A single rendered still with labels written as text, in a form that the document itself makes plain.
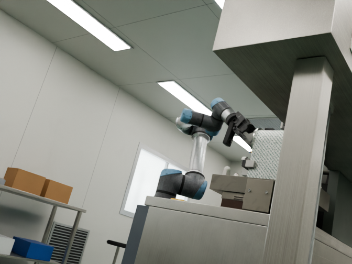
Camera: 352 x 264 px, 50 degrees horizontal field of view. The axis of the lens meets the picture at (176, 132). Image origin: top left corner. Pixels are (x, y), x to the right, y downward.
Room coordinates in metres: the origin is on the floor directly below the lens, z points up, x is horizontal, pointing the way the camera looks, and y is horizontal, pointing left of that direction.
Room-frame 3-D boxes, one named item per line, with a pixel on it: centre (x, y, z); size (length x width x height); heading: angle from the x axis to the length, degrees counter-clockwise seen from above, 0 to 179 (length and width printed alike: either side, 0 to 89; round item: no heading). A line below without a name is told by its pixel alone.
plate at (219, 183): (1.39, -0.38, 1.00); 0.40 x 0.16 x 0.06; 49
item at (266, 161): (1.50, -0.43, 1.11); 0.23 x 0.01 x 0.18; 49
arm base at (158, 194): (2.10, -0.03, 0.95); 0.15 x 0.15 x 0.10
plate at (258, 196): (1.31, -0.33, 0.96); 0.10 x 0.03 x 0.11; 49
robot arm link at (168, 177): (2.10, -0.04, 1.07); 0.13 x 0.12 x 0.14; 96
